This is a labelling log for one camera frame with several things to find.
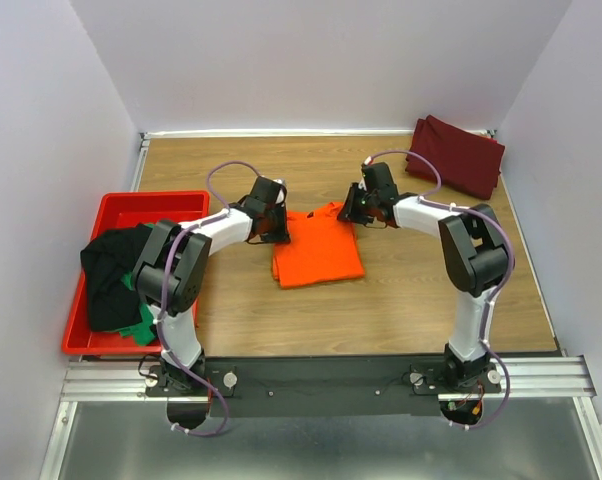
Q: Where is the orange t shirt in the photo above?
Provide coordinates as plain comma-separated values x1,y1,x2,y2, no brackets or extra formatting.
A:
272,202,365,289

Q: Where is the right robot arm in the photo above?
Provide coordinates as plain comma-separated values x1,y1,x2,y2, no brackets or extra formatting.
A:
338,160,514,388

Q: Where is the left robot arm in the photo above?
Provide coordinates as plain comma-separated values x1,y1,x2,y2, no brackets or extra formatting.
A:
132,176,290,396

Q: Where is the folded maroon t shirt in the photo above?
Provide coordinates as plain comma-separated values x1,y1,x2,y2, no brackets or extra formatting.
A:
410,115,505,200

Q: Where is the red plastic bin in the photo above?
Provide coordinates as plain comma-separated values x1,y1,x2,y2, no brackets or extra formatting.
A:
61,190,210,357

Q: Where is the black t shirt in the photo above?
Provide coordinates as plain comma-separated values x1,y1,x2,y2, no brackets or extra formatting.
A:
80,224,152,333

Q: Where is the green t shirt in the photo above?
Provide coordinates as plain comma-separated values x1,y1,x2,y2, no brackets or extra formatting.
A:
115,223,156,346

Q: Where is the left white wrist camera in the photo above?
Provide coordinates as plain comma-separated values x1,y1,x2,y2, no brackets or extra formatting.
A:
274,179,287,205

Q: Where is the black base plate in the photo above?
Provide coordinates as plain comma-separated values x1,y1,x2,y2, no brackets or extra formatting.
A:
145,355,501,420

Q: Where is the aluminium frame rail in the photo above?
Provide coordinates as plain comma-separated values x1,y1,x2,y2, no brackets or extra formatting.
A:
41,355,602,479

